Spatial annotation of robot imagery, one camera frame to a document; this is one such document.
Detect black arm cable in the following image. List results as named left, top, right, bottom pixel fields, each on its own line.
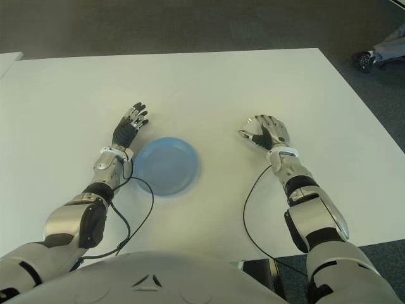
left=242, top=164, right=310, bottom=280
left=74, top=157, right=155, bottom=264

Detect black perforated shoe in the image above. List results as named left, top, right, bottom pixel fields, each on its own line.
left=352, top=50, right=376, bottom=74

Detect white side table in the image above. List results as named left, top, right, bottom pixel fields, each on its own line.
left=0, top=51, right=25, bottom=80

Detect grey robot torso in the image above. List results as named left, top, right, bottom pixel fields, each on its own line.
left=3, top=251, right=289, bottom=304

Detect person leg in jeans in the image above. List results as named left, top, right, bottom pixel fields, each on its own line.
left=372, top=27, right=405, bottom=68

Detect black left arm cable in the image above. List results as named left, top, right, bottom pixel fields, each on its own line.
left=74, top=157, right=155, bottom=264

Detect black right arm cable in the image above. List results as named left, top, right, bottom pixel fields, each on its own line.
left=242, top=164, right=310, bottom=280

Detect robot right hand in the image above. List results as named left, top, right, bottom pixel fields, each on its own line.
left=237, top=114, right=291, bottom=149

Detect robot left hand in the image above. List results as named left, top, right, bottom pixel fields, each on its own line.
left=111, top=101, right=150, bottom=149

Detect blue round plate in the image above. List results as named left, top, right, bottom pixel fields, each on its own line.
left=132, top=136, right=201, bottom=198

